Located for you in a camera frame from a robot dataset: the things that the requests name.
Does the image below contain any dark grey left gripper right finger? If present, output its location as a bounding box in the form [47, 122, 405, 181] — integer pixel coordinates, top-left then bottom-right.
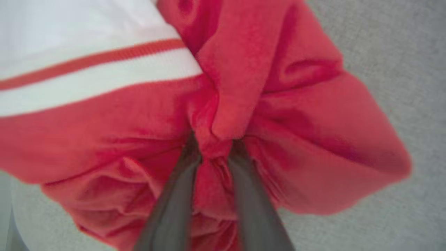
[228, 139, 295, 251]

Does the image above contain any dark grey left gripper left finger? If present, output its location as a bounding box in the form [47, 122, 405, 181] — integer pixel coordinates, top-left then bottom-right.
[134, 134, 202, 251]

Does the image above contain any red jersey with white stripes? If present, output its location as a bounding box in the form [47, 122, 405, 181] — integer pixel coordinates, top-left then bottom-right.
[0, 0, 413, 251]

